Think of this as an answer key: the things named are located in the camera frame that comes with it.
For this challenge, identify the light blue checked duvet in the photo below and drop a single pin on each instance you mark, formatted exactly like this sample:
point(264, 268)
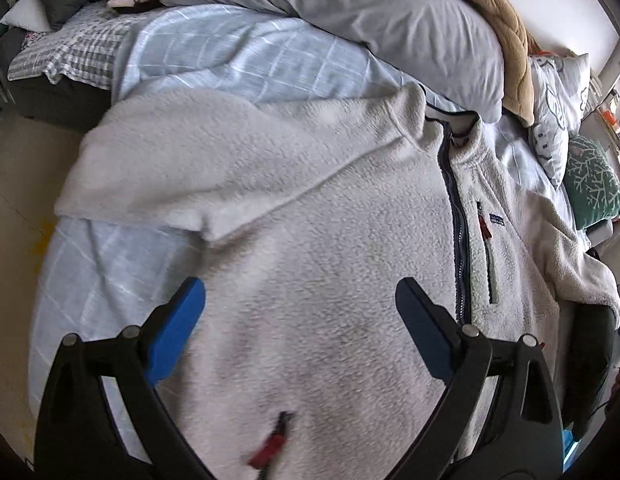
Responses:
point(101, 276)

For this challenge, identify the grey plaid cloth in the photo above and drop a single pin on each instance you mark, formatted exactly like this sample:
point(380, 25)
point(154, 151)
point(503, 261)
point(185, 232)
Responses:
point(83, 50)

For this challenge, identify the green coral pattern cushion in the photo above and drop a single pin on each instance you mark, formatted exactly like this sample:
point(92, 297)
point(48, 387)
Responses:
point(592, 186)

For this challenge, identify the white bookshelf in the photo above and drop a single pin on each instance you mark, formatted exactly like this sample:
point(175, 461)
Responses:
point(601, 121)

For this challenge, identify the blue plastic bin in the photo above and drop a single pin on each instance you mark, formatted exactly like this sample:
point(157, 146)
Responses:
point(570, 446)

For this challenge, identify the grey patterned pillow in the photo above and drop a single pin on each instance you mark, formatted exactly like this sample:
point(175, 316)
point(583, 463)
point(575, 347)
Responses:
point(560, 97)

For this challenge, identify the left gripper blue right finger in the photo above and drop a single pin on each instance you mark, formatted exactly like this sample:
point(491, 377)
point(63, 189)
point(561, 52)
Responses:
point(498, 415)

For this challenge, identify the tan plush blanket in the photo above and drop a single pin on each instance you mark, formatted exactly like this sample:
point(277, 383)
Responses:
point(513, 37)

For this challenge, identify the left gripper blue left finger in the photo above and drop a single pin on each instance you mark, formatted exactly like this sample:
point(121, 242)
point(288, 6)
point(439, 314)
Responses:
point(77, 435)

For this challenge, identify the white fleece jacket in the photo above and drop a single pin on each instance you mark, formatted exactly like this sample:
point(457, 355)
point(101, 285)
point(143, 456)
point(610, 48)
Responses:
point(311, 213)

